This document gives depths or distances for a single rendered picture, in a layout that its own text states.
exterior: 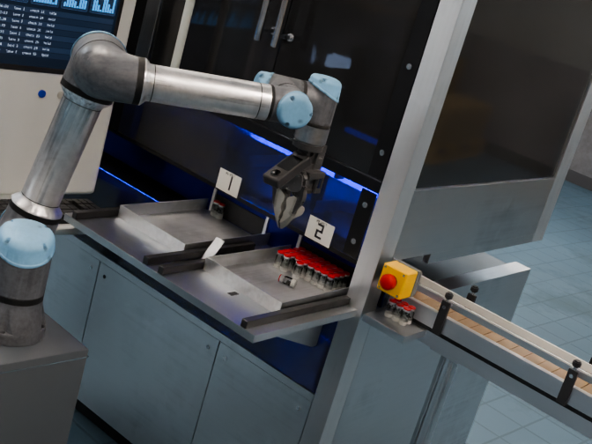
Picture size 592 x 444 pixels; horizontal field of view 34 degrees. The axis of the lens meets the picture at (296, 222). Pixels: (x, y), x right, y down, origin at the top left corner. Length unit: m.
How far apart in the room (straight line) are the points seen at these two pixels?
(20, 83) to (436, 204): 1.18
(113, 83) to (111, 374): 1.43
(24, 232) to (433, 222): 1.08
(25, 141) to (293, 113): 1.07
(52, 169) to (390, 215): 0.82
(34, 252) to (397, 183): 0.89
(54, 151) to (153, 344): 1.05
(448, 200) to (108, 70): 1.06
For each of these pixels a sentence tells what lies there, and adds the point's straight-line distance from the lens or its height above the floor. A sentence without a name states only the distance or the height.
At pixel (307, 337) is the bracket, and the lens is 2.50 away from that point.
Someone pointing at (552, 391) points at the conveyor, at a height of 0.90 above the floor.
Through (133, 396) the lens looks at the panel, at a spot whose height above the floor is 0.24.
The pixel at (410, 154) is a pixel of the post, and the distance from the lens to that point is 2.34.
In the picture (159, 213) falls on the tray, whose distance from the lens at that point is 2.74.
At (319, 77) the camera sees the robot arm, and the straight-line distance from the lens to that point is 2.13.
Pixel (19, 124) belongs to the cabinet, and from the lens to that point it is 2.80.
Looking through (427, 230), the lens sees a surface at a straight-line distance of 2.55.
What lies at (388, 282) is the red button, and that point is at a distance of 2.35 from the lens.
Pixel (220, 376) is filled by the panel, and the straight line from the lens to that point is 2.81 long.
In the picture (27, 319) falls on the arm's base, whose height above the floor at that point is 0.85.
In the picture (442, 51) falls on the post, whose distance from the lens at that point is 2.30.
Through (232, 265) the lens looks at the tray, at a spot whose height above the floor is 0.88.
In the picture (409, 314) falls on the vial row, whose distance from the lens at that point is 2.45.
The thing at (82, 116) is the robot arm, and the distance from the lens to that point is 2.07.
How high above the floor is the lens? 1.77
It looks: 17 degrees down
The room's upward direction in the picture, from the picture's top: 16 degrees clockwise
